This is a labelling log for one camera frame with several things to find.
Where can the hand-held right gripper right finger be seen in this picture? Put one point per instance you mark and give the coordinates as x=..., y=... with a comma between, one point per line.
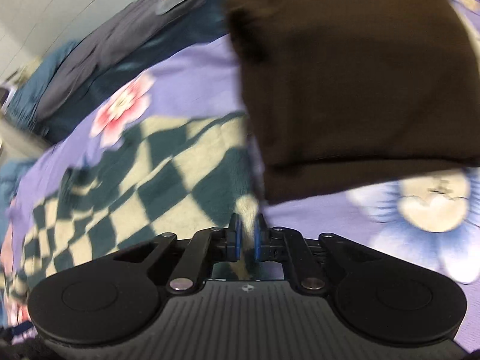
x=258, y=242

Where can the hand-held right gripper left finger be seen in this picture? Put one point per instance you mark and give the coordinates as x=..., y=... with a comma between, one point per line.
x=237, y=242

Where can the green cream checkered sweater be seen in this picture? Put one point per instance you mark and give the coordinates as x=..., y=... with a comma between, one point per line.
x=157, y=165

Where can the purple floral bedsheet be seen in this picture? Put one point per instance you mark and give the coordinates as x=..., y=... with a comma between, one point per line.
x=187, y=71

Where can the dark brown garment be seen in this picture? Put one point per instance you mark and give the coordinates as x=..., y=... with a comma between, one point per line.
x=345, y=82

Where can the dark navy cloth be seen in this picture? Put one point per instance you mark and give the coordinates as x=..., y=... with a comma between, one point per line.
x=112, y=41

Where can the teal blanket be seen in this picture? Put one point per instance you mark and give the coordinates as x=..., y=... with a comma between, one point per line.
x=33, y=93

